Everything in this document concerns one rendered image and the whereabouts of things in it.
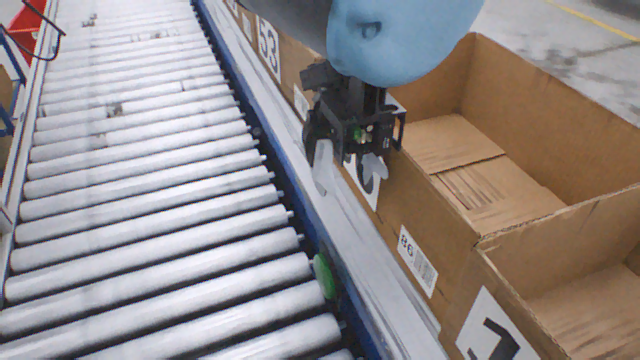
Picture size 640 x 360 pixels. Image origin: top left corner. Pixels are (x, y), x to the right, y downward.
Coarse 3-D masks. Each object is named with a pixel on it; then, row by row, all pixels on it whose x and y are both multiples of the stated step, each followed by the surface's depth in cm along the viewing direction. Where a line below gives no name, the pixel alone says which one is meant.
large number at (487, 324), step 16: (480, 304) 39; (496, 304) 36; (480, 320) 39; (496, 320) 37; (464, 336) 43; (480, 336) 40; (496, 336) 37; (512, 336) 35; (464, 352) 43; (480, 352) 41; (496, 352) 38; (512, 352) 36; (528, 352) 34
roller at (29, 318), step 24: (264, 240) 77; (288, 240) 78; (168, 264) 73; (192, 264) 73; (216, 264) 74; (240, 264) 75; (96, 288) 69; (120, 288) 70; (144, 288) 71; (168, 288) 72; (24, 312) 66; (48, 312) 67; (72, 312) 68; (96, 312) 70
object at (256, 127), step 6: (246, 96) 98; (252, 108) 100; (252, 114) 101; (252, 120) 102; (258, 120) 103; (252, 126) 103; (258, 126) 104; (252, 132) 105; (258, 132) 104; (252, 138) 106; (258, 138) 106; (258, 144) 108
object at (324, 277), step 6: (318, 258) 63; (324, 258) 62; (318, 264) 63; (324, 264) 61; (318, 270) 63; (324, 270) 61; (318, 276) 64; (324, 276) 61; (330, 276) 61; (318, 282) 65; (324, 282) 62; (330, 282) 61; (324, 288) 62; (330, 288) 61; (324, 294) 64; (330, 294) 61
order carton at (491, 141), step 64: (448, 64) 75; (512, 64) 68; (448, 128) 79; (512, 128) 71; (576, 128) 60; (384, 192) 56; (448, 192) 67; (512, 192) 67; (576, 192) 62; (448, 256) 45
